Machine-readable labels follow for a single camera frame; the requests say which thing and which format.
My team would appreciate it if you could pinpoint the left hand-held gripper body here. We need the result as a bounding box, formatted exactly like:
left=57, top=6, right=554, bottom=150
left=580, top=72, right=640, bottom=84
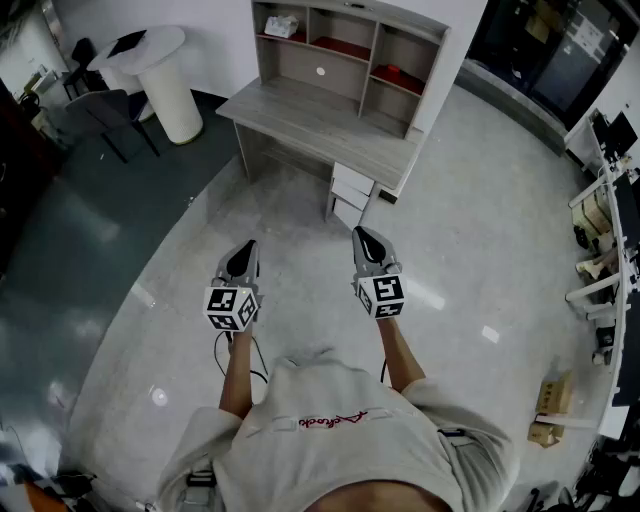
left=202, top=272, right=265, bottom=334

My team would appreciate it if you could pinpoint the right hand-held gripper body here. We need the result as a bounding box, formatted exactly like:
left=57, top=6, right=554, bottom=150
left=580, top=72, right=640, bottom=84
left=351, top=258, right=408, bottom=321

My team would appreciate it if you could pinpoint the white tissues pack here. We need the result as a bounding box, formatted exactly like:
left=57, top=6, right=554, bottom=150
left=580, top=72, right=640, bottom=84
left=263, top=14, right=300, bottom=39

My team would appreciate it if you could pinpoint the person's right forearm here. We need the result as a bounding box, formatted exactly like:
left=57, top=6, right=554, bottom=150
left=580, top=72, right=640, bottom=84
left=374, top=314, right=427, bottom=397

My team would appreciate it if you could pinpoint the person's left forearm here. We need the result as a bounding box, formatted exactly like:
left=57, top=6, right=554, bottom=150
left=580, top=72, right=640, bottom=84
left=218, top=328, right=267, bottom=421

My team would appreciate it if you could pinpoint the grey wooden desk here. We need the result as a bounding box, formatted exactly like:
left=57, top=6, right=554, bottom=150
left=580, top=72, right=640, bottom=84
left=214, top=74, right=426, bottom=229

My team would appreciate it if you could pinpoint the person's beige shirt torso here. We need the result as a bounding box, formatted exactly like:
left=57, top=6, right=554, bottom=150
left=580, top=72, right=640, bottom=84
left=157, top=348, right=521, bottom=512

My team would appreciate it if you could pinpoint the large cardboard box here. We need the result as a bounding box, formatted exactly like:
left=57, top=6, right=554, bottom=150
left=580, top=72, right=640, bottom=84
left=535, top=370, right=575, bottom=415

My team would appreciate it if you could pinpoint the dark grey chair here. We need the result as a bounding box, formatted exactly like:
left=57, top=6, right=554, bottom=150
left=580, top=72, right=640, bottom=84
left=64, top=88, right=161, bottom=164

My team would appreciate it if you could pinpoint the small cardboard box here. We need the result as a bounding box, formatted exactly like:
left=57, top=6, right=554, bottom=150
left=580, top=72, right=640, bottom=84
left=526, top=422, right=566, bottom=449

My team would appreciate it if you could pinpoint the white curved workbench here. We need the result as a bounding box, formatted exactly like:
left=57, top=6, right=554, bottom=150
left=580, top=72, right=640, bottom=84
left=564, top=107, right=640, bottom=441

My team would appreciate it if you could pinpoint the black tablet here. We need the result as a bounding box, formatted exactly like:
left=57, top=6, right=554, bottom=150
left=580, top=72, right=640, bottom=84
left=107, top=29, right=149, bottom=58

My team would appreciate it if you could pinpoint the black chair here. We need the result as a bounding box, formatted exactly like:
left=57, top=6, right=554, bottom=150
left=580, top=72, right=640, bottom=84
left=62, top=37, right=109, bottom=101

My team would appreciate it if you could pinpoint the dark glass door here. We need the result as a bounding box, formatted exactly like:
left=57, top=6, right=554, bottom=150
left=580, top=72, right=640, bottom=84
left=464, top=0, right=634, bottom=129

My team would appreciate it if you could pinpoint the black monitor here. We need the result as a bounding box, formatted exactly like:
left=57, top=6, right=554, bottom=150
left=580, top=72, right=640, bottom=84
left=607, top=110, right=640, bottom=159

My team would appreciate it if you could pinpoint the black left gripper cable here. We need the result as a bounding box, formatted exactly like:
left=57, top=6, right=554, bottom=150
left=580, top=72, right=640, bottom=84
left=213, top=330, right=271, bottom=396

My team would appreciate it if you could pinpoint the white round pedestal table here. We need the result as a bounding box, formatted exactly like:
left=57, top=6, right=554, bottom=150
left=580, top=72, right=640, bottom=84
left=87, top=24, right=205, bottom=147

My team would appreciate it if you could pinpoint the person's left harness strap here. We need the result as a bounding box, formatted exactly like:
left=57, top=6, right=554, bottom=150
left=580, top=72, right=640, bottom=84
left=179, top=467, right=219, bottom=512

